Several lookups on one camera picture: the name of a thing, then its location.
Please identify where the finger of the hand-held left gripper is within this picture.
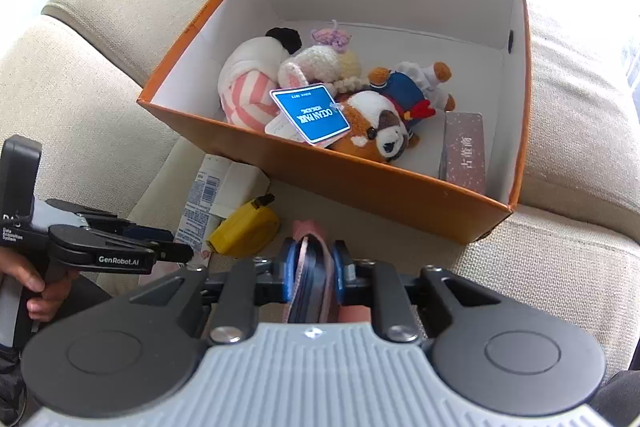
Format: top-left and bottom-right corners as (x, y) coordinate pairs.
(47, 224), (195, 276)
(45, 198), (174, 244)

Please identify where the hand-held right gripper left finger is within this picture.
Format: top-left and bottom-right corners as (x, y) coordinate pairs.
(127, 239), (301, 346)

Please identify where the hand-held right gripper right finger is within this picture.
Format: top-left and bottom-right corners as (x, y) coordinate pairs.
(331, 240), (502, 345)

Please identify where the pink zip case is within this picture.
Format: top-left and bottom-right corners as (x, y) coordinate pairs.
(282, 219), (372, 325)

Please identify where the white barcode packet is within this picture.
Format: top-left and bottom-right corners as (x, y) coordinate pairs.
(172, 153), (236, 265)

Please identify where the yellow tape measure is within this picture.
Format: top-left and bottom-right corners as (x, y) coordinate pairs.
(206, 193), (281, 258)

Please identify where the orange cardboard box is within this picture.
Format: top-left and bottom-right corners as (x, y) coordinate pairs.
(137, 0), (532, 245)

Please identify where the red panda sailor plush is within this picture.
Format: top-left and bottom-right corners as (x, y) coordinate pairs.
(265, 61), (457, 165)

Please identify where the maroon rectangular box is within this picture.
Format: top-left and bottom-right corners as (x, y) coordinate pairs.
(439, 111), (487, 195)

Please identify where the white plush pink striped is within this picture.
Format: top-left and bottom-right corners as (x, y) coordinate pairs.
(217, 27), (303, 128)

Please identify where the white crochet bunny plush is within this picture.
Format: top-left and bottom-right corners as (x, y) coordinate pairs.
(277, 21), (363, 95)

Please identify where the person's left hand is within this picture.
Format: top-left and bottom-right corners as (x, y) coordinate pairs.
(0, 252), (82, 324)

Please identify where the beige sofa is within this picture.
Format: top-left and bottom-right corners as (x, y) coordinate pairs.
(0, 0), (640, 408)

